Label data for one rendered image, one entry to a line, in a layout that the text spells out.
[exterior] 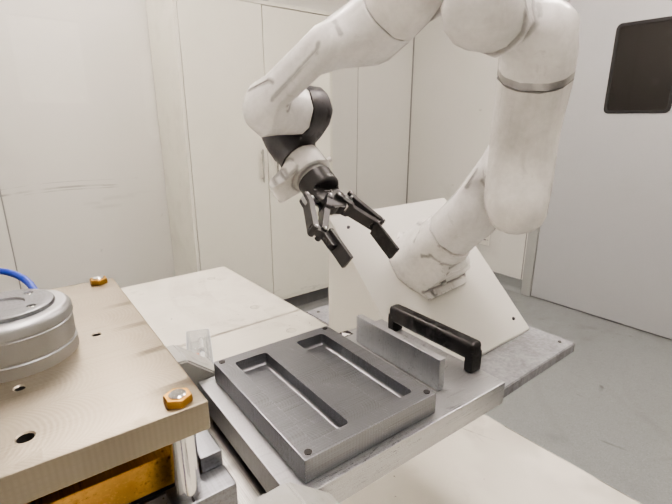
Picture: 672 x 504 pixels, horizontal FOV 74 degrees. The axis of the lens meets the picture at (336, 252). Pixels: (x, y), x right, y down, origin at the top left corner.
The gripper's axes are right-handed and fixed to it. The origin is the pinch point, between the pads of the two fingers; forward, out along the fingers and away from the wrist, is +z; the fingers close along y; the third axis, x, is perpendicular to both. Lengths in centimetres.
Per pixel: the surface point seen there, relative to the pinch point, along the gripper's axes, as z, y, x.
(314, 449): 26.0, -39.3, -11.0
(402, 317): 16.4, -13.3, -7.6
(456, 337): 23.3, -14.6, -13.7
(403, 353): 21.5, -20.1, -9.6
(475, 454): 37.5, -0.2, 6.4
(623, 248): 12, 260, 26
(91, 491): 22, -56, -13
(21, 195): -170, -8, 152
